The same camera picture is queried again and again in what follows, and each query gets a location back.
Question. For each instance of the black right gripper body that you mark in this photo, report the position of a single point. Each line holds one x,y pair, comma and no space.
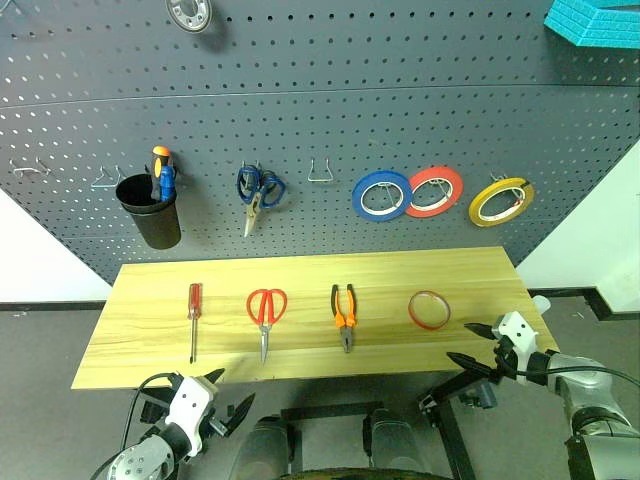
504,360

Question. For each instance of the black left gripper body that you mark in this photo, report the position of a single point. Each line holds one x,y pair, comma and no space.
155,407

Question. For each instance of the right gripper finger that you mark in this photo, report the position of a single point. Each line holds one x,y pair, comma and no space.
481,331
470,363

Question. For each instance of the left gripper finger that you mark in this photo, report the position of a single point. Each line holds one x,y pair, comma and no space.
241,412
215,377

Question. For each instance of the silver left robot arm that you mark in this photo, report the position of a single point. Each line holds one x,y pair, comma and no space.
145,457

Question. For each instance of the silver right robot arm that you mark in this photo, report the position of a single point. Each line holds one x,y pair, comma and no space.
585,390

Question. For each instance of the grey metal pegboard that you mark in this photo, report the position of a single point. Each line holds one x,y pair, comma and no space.
320,125

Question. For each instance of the grey clamp block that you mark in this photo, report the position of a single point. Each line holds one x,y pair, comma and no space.
485,395

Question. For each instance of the dark rounded shape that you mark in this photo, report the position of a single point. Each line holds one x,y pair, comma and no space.
265,447
395,445

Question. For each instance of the small white cylindrical object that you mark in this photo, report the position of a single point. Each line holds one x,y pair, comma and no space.
541,304

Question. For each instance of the yellow tape roll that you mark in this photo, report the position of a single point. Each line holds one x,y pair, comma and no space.
475,207

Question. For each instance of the orange and black pliers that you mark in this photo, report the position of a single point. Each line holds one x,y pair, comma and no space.
346,335

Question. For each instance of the wide red tape roll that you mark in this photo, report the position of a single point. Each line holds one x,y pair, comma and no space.
453,187

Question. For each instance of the black plastic cup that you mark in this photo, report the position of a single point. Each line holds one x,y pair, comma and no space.
160,225

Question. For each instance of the blue tape roll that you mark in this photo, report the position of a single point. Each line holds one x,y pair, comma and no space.
357,197

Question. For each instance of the teal foam block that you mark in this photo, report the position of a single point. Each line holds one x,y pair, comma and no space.
600,27

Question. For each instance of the round silver metal disc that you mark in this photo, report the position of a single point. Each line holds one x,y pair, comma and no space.
198,23

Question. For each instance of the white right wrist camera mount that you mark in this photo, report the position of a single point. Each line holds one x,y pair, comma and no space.
517,332

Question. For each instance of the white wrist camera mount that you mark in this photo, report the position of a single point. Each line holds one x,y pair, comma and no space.
187,405
517,332

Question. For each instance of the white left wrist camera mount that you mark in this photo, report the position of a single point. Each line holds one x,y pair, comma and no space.
187,405

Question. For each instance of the black metal table frame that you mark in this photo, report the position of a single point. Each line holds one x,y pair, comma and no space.
452,440

